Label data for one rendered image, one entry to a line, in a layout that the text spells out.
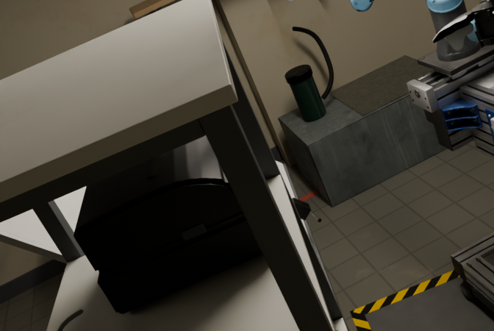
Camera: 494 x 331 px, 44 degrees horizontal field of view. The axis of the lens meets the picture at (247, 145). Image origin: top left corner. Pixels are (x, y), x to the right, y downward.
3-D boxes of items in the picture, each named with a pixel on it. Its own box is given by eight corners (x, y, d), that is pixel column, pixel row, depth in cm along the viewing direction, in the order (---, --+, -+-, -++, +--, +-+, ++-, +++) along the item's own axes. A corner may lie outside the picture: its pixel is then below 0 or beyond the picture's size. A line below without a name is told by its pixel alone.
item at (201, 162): (265, 188, 123) (226, 104, 116) (286, 250, 102) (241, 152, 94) (126, 248, 124) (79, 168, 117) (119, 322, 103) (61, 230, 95)
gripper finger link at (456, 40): (442, 62, 128) (482, 41, 128) (431, 37, 127) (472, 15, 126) (437, 59, 131) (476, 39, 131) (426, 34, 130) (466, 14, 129)
